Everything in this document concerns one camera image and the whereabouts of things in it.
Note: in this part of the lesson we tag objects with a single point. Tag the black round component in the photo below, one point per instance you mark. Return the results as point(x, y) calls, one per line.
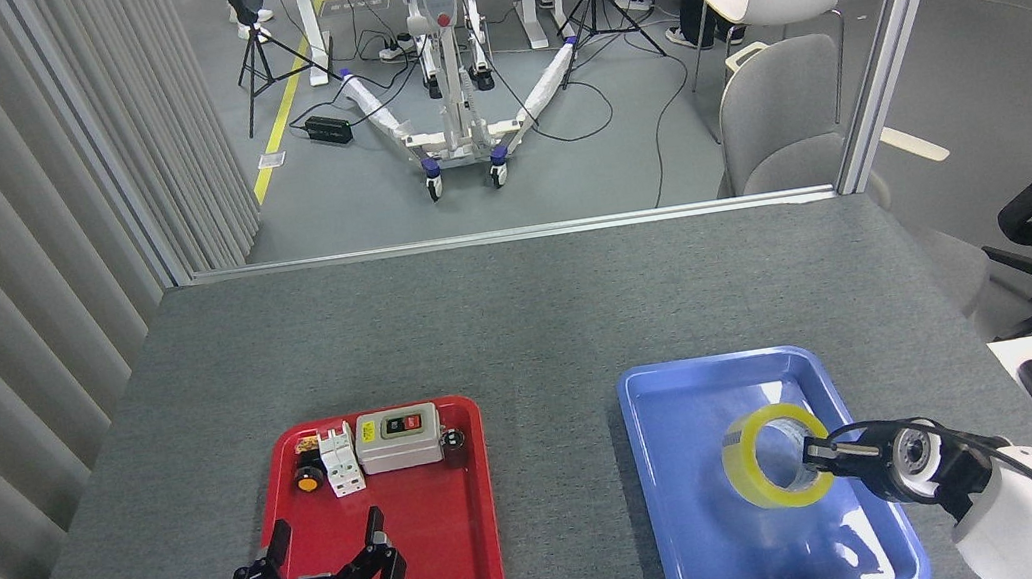
point(452, 437)

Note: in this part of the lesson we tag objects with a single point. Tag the white flat board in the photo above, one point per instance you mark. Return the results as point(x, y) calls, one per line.
point(915, 145)

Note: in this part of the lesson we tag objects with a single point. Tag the white circuit breaker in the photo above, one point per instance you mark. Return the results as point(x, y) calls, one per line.
point(342, 465)

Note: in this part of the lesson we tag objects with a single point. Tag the black power adapter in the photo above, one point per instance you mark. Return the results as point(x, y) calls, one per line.
point(328, 130)

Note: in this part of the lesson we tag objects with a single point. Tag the silver post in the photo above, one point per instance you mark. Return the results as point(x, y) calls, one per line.
point(903, 23)

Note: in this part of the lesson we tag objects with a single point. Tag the grey push-button switch box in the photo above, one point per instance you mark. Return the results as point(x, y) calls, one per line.
point(397, 448)

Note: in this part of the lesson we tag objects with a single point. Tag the table with dark cloth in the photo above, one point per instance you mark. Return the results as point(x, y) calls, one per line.
point(310, 25)

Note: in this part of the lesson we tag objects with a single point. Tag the orange and black knob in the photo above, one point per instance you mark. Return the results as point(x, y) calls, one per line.
point(307, 479)

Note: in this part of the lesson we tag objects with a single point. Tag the white stand on wheels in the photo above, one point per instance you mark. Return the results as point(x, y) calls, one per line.
point(458, 126)

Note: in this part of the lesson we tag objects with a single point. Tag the small brown yellow component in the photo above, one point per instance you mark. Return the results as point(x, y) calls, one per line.
point(306, 446)

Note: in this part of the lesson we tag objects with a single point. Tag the blue plastic tray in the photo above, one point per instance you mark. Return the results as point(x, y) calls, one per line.
point(701, 526)

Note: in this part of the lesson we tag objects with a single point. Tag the red plastic tray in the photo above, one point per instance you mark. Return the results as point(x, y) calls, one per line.
point(441, 542)

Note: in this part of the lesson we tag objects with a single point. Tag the yellow tape roll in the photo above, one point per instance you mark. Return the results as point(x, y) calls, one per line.
point(741, 470)

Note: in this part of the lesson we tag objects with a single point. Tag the grey chair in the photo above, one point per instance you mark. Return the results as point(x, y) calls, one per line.
point(779, 111)

